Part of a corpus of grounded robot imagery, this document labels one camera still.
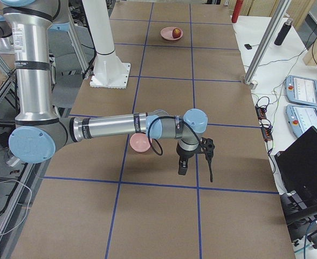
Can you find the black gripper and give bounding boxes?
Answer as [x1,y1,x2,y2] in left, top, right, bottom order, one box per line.
[176,144,196,175]

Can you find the pink bowl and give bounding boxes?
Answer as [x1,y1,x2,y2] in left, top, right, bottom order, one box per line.
[129,133,150,153]

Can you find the red apple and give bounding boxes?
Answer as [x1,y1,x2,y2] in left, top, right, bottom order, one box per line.
[172,28,182,39]

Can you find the pink plate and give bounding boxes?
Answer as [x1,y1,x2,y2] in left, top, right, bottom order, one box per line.
[160,26,183,41]

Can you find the orange black usb hub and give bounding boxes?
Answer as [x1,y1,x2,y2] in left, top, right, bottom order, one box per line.
[255,105,273,142]

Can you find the black laptop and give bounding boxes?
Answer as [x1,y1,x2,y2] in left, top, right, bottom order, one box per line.
[273,125,317,206]

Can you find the near blue teach pendant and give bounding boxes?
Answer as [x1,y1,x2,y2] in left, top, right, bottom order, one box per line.
[285,104,317,138]

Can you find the blue teach pendant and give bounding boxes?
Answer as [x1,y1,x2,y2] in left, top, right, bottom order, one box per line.
[285,75,317,107]
[285,104,317,138]

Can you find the far blue teach pendant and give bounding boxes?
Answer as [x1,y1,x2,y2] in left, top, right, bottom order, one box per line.
[285,75,317,107]

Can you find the red cylinder bottle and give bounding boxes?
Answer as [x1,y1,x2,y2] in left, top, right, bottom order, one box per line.
[231,0,244,23]

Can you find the black water bottle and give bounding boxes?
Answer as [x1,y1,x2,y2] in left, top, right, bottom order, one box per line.
[274,18,293,46]

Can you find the aluminium frame post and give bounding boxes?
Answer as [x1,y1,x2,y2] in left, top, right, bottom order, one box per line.
[244,0,291,90]

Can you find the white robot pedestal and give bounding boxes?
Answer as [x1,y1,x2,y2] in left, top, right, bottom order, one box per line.
[82,0,131,89]

